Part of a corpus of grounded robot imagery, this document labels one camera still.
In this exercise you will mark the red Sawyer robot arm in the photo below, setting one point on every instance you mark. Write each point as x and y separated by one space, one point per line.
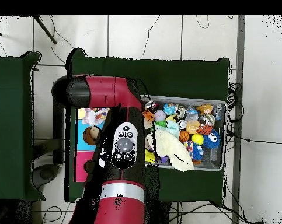
101 91

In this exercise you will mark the wooden three-hole sorting box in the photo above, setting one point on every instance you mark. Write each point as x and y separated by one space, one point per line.
84 144

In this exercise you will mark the silver mesh bin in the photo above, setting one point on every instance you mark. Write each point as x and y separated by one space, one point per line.
213 161

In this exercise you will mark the orange plastic building block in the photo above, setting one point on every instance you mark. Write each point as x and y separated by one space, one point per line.
148 115

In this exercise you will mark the white baseball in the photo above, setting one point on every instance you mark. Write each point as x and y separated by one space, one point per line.
159 115

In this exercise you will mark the mint green cloth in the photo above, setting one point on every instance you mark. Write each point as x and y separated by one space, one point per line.
173 128

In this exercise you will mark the cream knitted cloth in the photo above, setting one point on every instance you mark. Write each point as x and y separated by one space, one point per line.
173 149

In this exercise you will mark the dark green tablecloth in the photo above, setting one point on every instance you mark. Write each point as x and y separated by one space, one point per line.
10 128
178 77

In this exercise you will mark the orange striped tiger plush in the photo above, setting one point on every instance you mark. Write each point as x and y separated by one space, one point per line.
205 130

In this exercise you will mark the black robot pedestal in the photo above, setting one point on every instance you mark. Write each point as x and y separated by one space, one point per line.
159 214

